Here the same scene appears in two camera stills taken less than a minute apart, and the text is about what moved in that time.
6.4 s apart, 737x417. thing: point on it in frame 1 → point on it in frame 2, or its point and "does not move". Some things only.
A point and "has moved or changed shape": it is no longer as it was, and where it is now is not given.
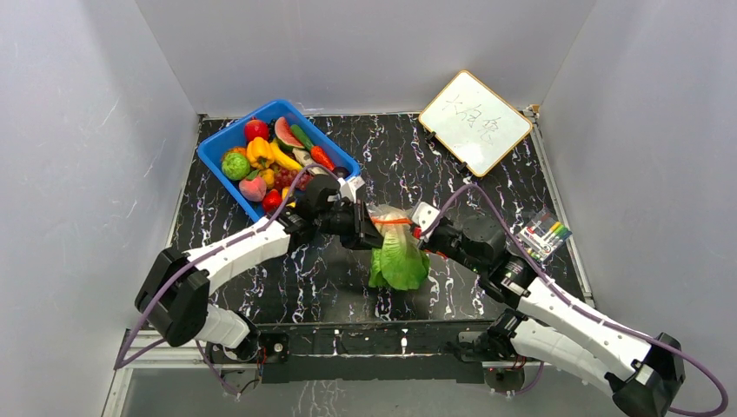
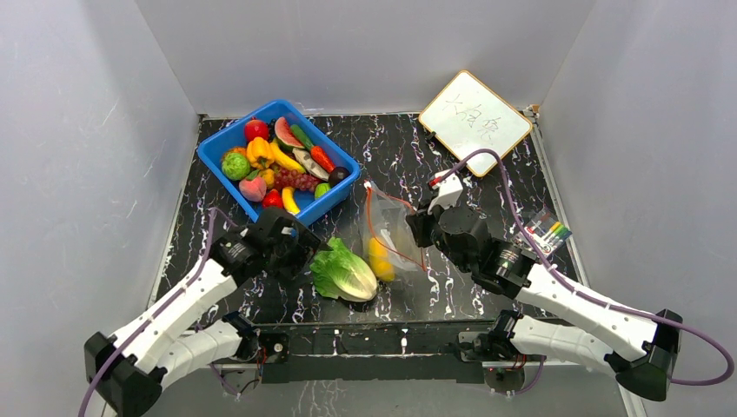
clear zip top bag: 401,263 has moved or changed shape
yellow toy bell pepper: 260,152 does not move
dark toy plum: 341,172 does not move
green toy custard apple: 235,166 does not move
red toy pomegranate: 255,129 does not move
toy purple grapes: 285,176 does not move
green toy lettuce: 400,262 → 341,273
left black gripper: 368,235 → 305,248
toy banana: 283,159 does not move
